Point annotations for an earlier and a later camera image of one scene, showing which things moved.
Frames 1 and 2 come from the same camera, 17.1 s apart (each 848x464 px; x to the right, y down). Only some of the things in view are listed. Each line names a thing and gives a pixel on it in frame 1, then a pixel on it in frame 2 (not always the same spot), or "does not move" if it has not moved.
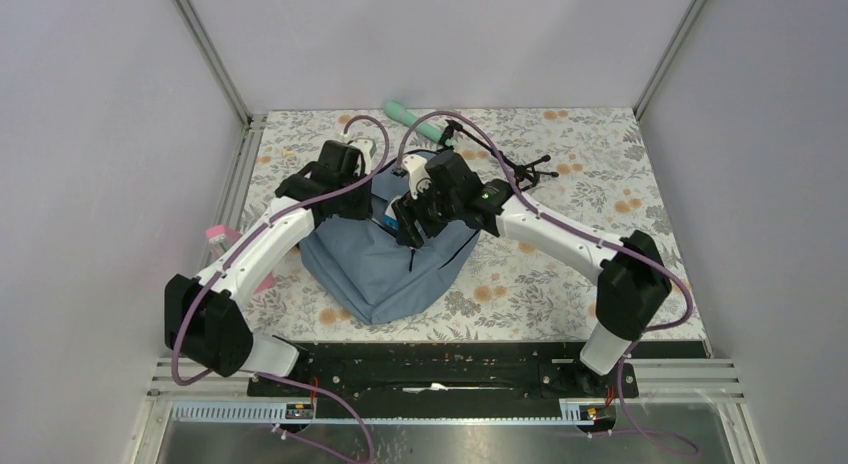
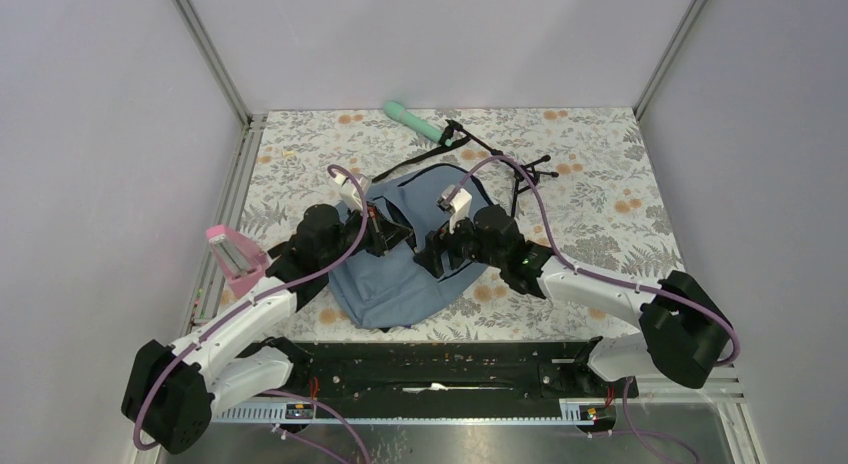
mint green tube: x=394 y=110 does not move
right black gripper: x=407 y=211 -> x=437 y=242
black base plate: x=461 y=373 does not move
